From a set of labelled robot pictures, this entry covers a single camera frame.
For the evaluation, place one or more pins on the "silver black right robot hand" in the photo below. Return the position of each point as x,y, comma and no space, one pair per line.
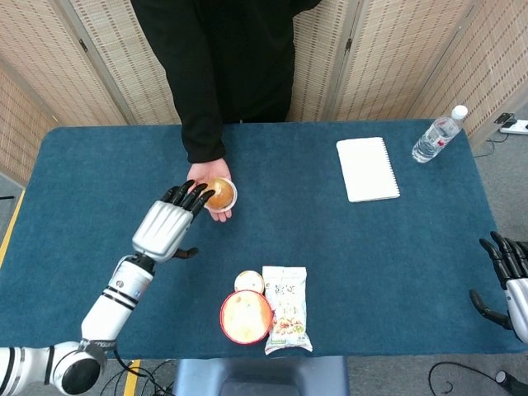
517,297

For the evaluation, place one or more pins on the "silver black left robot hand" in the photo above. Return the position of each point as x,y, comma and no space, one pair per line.
165,224

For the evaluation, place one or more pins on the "person's bare right hand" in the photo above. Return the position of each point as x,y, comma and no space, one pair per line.
208,169

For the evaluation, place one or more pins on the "cup of orange sauce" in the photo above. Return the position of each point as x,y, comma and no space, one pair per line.
221,194

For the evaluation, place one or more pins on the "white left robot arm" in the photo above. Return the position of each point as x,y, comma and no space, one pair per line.
111,305

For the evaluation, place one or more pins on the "person's black sleeved right forearm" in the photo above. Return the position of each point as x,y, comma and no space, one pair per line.
202,136

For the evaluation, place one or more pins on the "person's black clothed torso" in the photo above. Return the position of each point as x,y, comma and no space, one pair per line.
247,53

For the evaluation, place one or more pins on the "black floor device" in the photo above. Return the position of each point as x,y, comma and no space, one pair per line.
509,381

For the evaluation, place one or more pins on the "small cup with cream lid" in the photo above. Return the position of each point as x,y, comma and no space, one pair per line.
249,281

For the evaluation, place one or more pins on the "red round snack tub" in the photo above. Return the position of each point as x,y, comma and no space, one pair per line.
246,317

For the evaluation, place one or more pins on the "woven rattan screen panel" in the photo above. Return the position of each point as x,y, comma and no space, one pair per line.
18,128
49,57
491,66
317,66
392,62
132,70

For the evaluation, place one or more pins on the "blue tablecloth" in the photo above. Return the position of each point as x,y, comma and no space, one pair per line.
330,247

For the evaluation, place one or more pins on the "white peanut snack bag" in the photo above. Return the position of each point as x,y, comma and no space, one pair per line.
287,313

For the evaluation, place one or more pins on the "yellow floor tape strip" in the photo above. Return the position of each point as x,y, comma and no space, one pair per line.
132,377
10,231

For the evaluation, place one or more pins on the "white spiral notebook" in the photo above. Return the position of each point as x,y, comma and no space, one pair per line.
367,169

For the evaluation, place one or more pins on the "white power strip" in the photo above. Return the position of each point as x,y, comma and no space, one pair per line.
519,128

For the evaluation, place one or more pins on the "black screen hinge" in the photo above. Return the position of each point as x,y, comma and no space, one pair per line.
83,45
348,43

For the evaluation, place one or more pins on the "clear plastic water bottle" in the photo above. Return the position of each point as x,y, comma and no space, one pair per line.
435,138

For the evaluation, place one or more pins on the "grey blue robot torso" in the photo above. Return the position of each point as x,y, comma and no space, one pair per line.
264,377

